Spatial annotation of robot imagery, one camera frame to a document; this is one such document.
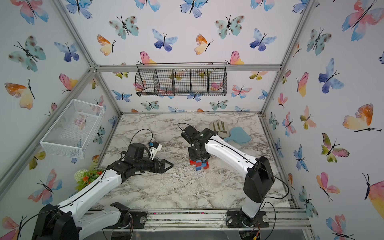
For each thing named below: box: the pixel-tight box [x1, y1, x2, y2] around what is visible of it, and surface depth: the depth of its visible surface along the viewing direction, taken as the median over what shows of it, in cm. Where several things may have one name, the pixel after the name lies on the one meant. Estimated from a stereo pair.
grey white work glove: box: [209, 119, 234, 139], surface depth 116 cm
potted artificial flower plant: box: [74, 155, 105, 192], surface depth 73 cm
